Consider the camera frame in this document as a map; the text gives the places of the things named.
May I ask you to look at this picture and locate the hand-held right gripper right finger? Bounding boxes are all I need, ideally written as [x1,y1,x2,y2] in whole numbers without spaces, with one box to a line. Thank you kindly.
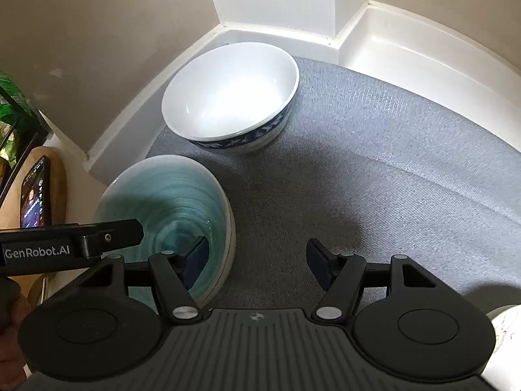
[306,238,454,324]

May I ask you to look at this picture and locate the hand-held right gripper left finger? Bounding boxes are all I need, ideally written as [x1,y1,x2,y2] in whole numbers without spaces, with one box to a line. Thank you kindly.
[61,236,210,326]

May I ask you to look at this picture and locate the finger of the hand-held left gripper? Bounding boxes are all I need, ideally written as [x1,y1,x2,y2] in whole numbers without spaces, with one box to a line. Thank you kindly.
[79,219,144,259]

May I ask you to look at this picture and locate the teal glazed bowl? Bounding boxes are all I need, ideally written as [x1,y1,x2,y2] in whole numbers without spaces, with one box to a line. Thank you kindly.
[94,155,237,308]

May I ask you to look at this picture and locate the white bowl with blue pattern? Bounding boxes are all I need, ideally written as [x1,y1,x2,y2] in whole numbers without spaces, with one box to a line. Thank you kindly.
[161,42,300,155]

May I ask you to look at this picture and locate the small white floral plate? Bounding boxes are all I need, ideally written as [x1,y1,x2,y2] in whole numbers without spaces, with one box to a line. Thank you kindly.
[482,303,521,379]

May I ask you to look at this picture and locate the person's left hand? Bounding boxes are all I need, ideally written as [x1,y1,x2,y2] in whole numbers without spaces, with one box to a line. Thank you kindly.
[0,279,33,377]

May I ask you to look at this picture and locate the black smartphone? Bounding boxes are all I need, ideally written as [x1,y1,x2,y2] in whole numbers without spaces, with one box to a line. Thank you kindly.
[20,156,51,229]

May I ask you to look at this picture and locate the wooden cutting board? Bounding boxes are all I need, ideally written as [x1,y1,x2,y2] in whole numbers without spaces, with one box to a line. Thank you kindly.
[16,146,68,229]

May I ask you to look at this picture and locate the grey fabric mat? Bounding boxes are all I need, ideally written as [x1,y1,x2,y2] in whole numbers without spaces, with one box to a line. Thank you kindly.
[142,55,521,322]

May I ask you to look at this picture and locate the yellow packet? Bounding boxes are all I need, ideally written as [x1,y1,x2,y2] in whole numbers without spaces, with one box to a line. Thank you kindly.
[0,124,25,172]

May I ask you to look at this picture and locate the green packet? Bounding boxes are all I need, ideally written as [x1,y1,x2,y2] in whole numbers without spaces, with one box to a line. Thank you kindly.
[0,71,29,131]

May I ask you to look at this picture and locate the black wire rack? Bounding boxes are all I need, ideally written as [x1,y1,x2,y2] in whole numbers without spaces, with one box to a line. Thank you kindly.
[0,81,51,208]

